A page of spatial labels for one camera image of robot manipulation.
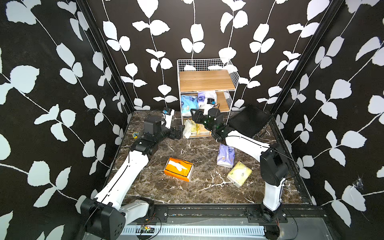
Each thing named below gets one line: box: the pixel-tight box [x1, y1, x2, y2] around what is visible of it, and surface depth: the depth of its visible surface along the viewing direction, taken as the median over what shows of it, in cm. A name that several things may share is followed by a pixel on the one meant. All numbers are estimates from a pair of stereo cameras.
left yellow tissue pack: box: [182, 119, 198, 139], surface depth 103 cm
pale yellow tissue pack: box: [226, 161, 253, 188], surface depth 85 cm
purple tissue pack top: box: [216, 144, 235, 169], surface depth 92 cm
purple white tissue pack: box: [197, 91, 217, 115], surface depth 87 cm
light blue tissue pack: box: [181, 94, 199, 117], surface depth 87 cm
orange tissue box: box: [164, 157, 194, 183], surface depth 84 cm
